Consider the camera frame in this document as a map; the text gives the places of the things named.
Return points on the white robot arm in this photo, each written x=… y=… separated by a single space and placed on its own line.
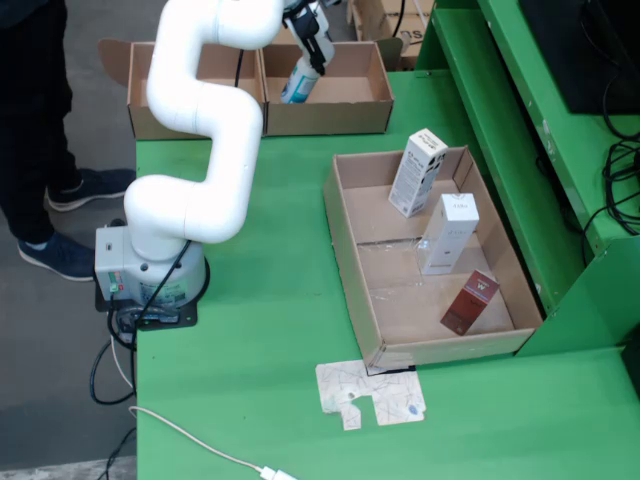
x=200 y=100

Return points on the person in dark clothes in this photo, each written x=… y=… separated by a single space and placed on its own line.
x=30 y=125

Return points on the white cow print carton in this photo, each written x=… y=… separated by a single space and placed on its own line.
x=412 y=175

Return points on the grey robot base box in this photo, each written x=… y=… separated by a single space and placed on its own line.
x=107 y=275

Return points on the black monitor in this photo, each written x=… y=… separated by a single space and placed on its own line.
x=590 y=50

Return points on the red brown product box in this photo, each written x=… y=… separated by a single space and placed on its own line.
x=470 y=302

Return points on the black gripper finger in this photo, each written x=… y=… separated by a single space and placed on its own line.
x=312 y=55

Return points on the green metal shelf rack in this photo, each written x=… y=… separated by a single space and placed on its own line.
x=550 y=200

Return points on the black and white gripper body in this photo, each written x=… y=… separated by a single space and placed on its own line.
x=307 y=22

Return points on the tall plain white carton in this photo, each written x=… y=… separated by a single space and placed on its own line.
x=450 y=235

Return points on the brown printed storage carton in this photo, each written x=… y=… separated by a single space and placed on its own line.
x=380 y=20

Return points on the shallow cardboard tray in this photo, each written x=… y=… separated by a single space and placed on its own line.
x=390 y=320

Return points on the white plastic bottle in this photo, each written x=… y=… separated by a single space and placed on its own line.
x=297 y=87

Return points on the open brown cardboard box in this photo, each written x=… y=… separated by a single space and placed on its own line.
x=325 y=117
x=140 y=120

